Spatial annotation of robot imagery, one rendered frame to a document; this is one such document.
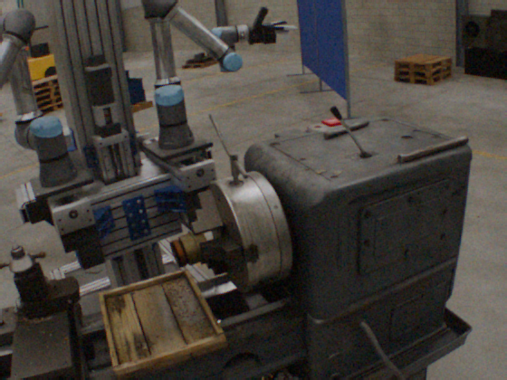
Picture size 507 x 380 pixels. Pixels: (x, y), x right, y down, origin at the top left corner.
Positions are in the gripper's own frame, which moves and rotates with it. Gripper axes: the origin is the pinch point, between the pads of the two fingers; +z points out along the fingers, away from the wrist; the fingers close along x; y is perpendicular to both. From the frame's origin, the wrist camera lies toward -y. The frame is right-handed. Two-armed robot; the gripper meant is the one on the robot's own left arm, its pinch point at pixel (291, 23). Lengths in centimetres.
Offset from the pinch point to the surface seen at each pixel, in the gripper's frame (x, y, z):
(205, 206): 82, 31, -51
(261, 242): 100, 32, -40
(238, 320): 99, 60, -47
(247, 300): 89, 63, -43
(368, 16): -952, 173, 517
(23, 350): 110, 47, -104
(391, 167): 96, 20, -3
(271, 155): 73, 23, -30
